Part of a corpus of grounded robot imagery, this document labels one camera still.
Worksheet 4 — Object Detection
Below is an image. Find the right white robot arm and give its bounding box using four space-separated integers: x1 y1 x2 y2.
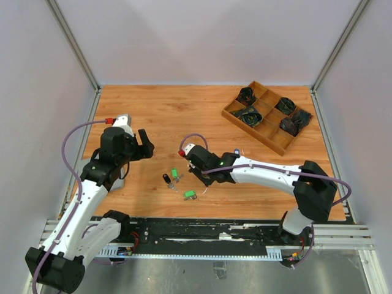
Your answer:
178 144 337 245

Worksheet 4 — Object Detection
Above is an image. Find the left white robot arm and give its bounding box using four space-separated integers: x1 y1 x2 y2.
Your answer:
25 126 154 293

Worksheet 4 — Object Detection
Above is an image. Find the green tagged key lower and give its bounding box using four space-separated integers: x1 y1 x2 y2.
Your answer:
183 190 197 200

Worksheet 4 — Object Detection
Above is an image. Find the grey felt pad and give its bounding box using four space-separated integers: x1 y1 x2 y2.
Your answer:
109 178 125 192

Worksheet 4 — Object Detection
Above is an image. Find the rolled dark tie front-left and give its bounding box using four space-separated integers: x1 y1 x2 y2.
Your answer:
230 106 263 127

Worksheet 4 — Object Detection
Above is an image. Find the rolled dark tie top-left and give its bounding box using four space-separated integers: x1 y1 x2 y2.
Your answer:
236 87 256 106

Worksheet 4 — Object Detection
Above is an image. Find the wooden compartment tray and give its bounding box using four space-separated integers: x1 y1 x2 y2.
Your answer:
221 81 314 156

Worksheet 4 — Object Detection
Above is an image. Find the rolled dark tie right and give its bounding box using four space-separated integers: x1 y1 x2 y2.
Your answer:
279 110 312 137

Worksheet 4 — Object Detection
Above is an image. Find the rolled dark tie top-right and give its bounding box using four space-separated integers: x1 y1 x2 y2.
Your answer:
275 97 296 116

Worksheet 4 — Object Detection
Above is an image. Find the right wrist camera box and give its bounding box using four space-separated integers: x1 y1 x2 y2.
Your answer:
183 143 195 155

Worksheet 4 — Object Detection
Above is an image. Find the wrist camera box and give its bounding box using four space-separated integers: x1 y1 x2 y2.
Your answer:
183 143 195 155
112 114 131 127

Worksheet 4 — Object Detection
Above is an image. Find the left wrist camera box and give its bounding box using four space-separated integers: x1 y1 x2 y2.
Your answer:
112 114 131 127

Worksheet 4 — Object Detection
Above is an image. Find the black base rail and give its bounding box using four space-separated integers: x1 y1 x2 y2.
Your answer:
88 216 310 258

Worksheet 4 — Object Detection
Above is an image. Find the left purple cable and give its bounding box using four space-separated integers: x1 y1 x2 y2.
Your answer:
32 118 116 294

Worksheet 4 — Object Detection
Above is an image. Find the purple cable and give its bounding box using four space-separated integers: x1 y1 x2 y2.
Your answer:
32 118 116 294
179 133 353 267

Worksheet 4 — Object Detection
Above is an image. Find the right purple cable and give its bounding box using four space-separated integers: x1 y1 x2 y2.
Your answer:
179 133 353 267

